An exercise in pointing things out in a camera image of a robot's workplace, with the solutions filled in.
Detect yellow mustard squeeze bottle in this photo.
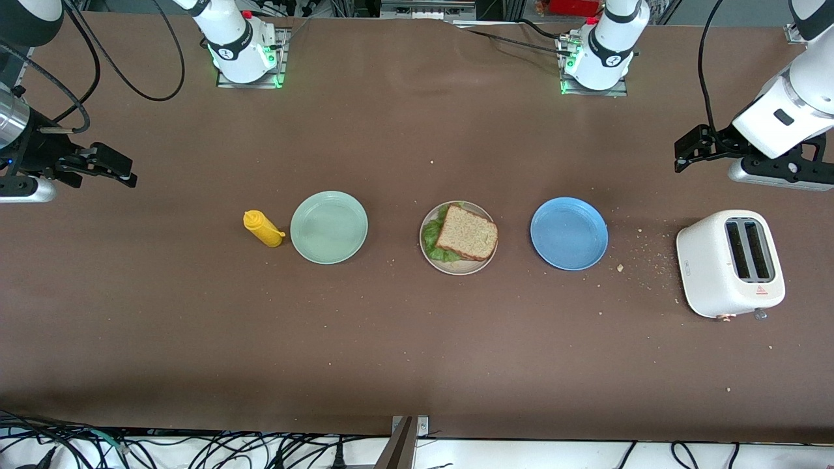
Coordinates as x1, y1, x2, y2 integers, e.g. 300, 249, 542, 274
243, 210, 286, 248

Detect brown bread slice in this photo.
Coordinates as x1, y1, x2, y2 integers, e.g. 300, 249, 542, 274
435, 204, 499, 263

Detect green lettuce leaf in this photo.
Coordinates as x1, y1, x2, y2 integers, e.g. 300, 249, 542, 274
422, 202, 467, 264

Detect blue plate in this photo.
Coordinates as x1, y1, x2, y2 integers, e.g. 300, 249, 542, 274
530, 197, 609, 272

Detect pale green plate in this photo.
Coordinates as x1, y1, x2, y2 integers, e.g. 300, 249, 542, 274
290, 190, 369, 265

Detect beige plate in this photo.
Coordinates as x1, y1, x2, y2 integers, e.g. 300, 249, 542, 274
419, 201, 499, 276

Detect white toaster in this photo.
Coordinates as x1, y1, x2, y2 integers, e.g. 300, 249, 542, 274
676, 209, 786, 321

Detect red box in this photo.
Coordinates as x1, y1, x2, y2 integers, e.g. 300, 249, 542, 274
538, 0, 600, 17

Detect grey metal box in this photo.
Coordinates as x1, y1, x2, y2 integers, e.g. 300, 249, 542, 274
380, 0, 476, 20

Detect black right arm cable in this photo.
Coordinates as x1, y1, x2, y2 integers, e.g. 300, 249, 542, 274
0, 0, 186, 135

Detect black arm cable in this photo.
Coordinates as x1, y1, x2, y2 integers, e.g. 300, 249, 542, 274
697, 0, 725, 134
0, 0, 186, 135

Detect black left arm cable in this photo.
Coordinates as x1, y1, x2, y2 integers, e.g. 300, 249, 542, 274
697, 0, 725, 134

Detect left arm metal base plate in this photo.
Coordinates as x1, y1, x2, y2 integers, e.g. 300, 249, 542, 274
557, 33, 629, 97

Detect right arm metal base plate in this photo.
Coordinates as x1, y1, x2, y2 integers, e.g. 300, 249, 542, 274
216, 26, 291, 90

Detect black base cable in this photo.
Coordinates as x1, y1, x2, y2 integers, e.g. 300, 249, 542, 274
450, 18, 574, 56

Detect tangled black cable bundle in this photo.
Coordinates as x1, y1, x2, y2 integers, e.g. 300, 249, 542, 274
0, 409, 392, 469

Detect aluminium profile with bracket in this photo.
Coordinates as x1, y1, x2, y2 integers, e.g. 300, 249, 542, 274
375, 416, 429, 469

